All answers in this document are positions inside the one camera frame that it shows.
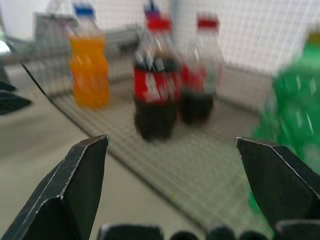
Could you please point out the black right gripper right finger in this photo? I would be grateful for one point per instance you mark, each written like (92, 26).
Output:
(280, 185)

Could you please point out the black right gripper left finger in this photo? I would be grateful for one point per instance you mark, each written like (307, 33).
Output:
(62, 190)

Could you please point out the green soda bottle yellow cap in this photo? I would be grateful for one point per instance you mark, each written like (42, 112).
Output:
(290, 110)

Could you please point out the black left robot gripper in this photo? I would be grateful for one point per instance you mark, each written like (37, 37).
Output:
(10, 97)

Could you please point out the orange soda bottle blue cap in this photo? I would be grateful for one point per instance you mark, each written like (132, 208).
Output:
(89, 65)

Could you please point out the cola bottle red label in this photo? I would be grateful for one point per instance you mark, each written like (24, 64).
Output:
(200, 75)
(155, 85)

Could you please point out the bottle with blue cap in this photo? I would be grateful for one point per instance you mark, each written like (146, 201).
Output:
(153, 10)

